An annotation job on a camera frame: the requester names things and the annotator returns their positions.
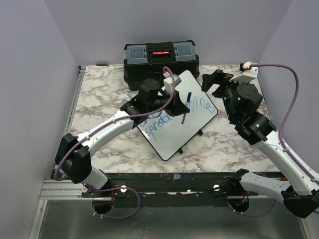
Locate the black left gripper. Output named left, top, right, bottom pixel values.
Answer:
left=147, top=88, right=189, bottom=117

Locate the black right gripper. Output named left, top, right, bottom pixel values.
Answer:
left=201, top=69, right=249, bottom=121

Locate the white marker pen blue cap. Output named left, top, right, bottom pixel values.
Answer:
left=180, top=91, right=192, bottom=125

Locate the white whiteboard with black rim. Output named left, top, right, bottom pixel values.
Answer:
left=138, top=71, right=218, bottom=161

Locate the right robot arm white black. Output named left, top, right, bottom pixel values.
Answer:
left=201, top=69, right=319, bottom=218

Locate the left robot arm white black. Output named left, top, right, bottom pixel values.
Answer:
left=54, top=75, right=190, bottom=197

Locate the black plastic toolbox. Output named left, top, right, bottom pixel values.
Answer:
left=124, top=40, right=200, bottom=91

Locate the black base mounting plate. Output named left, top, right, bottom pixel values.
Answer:
left=82, top=173, right=248, bottom=208

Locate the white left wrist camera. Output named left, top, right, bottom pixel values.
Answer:
left=163, top=72, right=181, bottom=94

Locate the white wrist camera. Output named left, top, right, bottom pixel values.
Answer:
left=230, top=62, right=258, bottom=83
left=163, top=72, right=181, bottom=94

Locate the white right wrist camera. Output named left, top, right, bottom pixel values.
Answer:
left=230, top=62, right=258, bottom=83

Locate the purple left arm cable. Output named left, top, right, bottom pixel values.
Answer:
left=53, top=66, right=175, bottom=220

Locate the aluminium frame rail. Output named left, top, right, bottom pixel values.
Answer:
left=27, top=65, right=87, bottom=239

